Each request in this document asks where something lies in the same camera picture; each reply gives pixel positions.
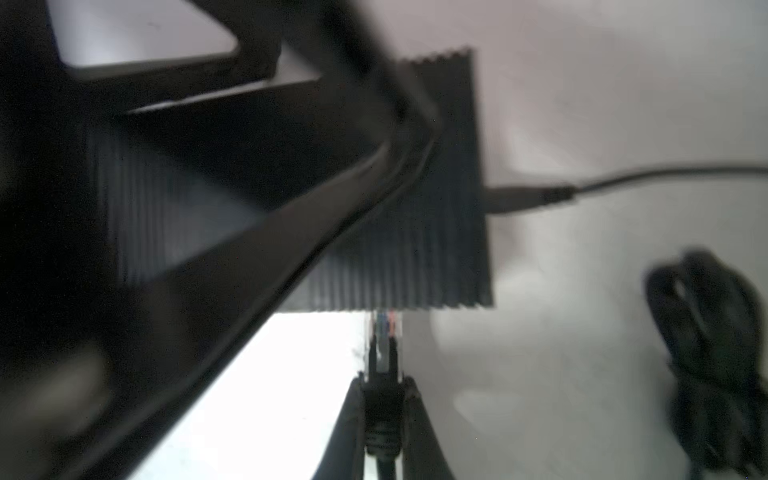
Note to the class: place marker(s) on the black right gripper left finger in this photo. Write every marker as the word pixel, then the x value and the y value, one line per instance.
pixel 344 455

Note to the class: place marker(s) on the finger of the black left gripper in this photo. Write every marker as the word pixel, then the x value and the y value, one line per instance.
pixel 333 36
pixel 94 371

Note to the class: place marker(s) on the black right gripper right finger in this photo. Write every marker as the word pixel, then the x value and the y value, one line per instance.
pixel 423 458

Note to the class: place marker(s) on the black network switch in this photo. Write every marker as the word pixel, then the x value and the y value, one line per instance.
pixel 420 240

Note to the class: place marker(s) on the black power adapter with cable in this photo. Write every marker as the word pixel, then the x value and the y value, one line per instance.
pixel 710 318

